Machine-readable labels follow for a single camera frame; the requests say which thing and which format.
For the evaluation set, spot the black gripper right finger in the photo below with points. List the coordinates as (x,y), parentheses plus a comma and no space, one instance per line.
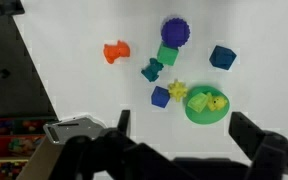
(248,136)

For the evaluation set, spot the dark blue cube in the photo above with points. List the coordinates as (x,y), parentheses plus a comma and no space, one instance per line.
(222,57)

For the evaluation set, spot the colourful toy storage box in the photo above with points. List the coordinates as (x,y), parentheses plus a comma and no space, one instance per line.
(19,138)

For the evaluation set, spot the purple ridged round toy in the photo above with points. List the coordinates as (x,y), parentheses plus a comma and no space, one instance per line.
(175,32)

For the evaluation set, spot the yellow toy animal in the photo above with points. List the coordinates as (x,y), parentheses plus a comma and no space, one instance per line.
(216,103)

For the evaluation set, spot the silver metal bracket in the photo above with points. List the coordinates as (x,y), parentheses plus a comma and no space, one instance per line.
(84,125)

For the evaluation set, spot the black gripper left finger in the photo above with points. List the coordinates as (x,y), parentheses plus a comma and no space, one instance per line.
(116,141)

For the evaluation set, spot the green toy cube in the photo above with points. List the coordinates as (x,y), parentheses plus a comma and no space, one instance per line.
(167,55)

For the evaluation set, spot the blue toy cube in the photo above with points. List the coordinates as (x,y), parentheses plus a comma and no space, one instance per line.
(160,97)

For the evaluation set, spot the light green toy block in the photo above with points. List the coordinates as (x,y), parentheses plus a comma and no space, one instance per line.
(199,101)

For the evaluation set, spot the green bowl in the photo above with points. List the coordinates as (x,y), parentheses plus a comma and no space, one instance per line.
(206,116)

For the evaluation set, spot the orange toy animal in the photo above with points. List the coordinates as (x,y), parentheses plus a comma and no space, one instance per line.
(113,52)

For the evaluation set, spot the yellow spiky ball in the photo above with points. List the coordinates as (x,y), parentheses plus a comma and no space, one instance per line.
(177,90)

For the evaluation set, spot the teal green toy animal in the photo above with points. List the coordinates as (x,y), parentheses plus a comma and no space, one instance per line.
(152,70)

